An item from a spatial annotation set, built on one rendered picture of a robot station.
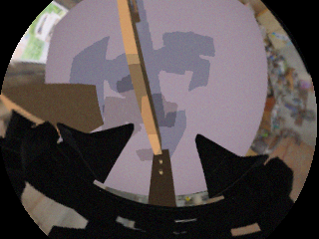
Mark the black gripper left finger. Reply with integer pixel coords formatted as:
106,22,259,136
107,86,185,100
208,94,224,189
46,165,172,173
57,122,135,183

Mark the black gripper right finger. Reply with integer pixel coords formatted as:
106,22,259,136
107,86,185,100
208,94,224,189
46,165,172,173
195,134,268,199

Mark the long tan wooden rail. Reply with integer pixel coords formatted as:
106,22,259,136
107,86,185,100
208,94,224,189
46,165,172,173
117,0,162,155

